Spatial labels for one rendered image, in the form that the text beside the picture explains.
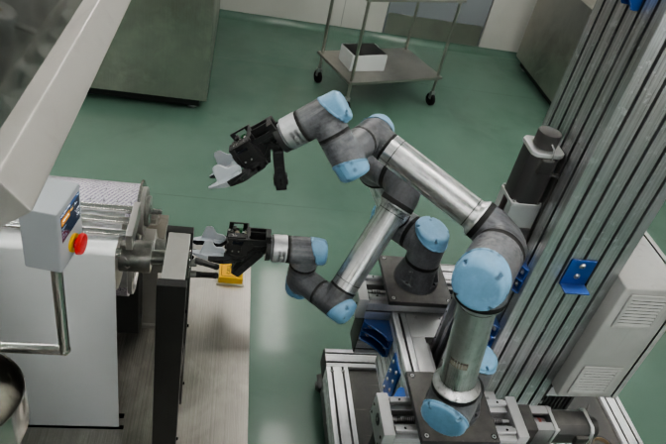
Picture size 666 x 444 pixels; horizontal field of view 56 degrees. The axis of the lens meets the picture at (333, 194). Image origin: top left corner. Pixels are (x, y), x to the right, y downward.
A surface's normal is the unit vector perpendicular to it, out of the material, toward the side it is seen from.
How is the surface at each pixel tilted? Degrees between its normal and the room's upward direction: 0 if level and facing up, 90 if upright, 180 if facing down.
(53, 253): 90
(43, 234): 90
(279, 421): 0
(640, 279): 0
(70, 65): 53
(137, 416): 0
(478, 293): 83
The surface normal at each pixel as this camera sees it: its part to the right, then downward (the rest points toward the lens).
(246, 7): 0.09, 0.60
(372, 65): 0.38, 0.60
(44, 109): 0.89, -0.40
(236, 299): 0.18, -0.80
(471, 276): -0.49, 0.32
